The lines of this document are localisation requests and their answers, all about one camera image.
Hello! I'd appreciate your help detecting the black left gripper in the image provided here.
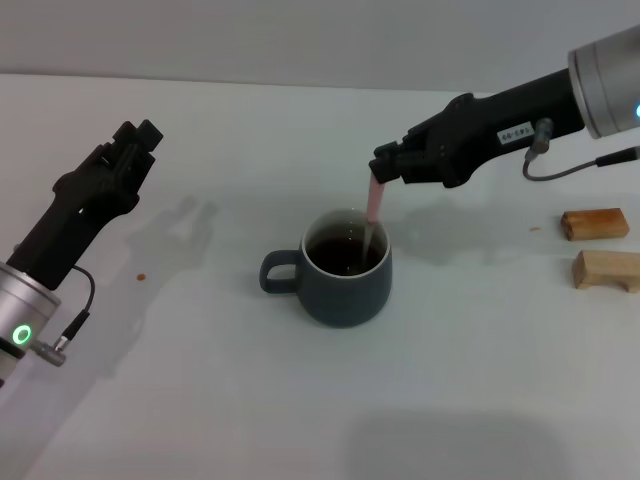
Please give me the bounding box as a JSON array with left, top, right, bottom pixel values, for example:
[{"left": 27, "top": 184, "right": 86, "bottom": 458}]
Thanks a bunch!
[{"left": 5, "top": 118, "right": 165, "bottom": 292}]

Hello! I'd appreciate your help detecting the stained wooden block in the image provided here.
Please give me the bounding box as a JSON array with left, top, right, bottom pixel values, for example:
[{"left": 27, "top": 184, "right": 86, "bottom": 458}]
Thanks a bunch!
[{"left": 560, "top": 208, "right": 629, "bottom": 242}]

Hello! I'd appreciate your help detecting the plain light wooden block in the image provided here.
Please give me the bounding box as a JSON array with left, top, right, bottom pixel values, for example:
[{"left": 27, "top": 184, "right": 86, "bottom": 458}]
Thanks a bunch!
[{"left": 572, "top": 249, "right": 640, "bottom": 294}]

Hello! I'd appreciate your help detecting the pink handled metal spoon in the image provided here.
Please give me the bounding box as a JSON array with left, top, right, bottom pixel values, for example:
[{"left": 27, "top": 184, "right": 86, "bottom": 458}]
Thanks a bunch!
[{"left": 360, "top": 172, "right": 387, "bottom": 266}]

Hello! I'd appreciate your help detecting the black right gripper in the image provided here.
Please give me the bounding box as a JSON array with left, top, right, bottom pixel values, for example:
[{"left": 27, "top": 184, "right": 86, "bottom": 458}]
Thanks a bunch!
[{"left": 368, "top": 66, "right": 587, "bottom": 190}]

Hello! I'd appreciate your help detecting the black cable with metal plug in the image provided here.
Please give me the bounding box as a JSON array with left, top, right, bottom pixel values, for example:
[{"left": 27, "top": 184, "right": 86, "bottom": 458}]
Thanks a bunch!
[{"left": 29, "top": 266, "right": 97, "bottom": 369}]

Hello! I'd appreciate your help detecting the dark grey ceramic coffee cup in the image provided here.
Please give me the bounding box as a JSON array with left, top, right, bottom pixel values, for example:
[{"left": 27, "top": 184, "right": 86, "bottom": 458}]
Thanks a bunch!
[{"left": 258, "top": 208, "right": 394, "bottom": 330}]

